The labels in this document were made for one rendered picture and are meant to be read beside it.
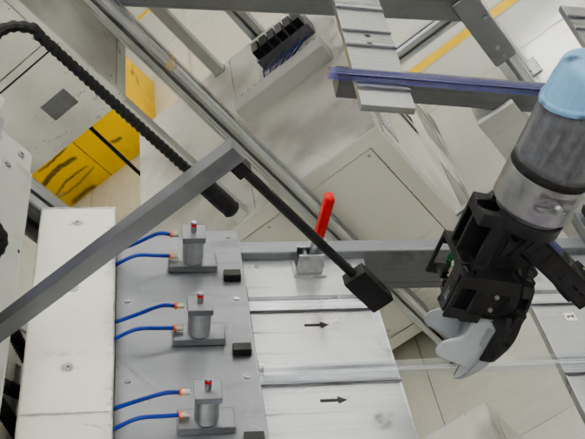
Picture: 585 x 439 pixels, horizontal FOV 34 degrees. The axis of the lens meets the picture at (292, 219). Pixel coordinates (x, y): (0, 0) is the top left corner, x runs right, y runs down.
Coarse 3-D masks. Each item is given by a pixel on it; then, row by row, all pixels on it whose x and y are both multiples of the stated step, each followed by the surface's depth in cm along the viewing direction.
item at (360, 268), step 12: (360, 264) 81; (348, 276) 81; (360, 276) 81; (372, 276) 82; (348, 288) 81; (360, 288) 82; (372, 288) 82; (384, 288) 82; (360, 300) 82; (372, 300) 83; (384, 300) 83
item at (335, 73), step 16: (352, 80) 124; (368, 80) 124; (384, 80) 125; (400, 80) 125; (416, 80) 125; (432, 80) 125; (448, 80) 126; (464, 80) 126; (480, 80) 127; (496, 80) 128
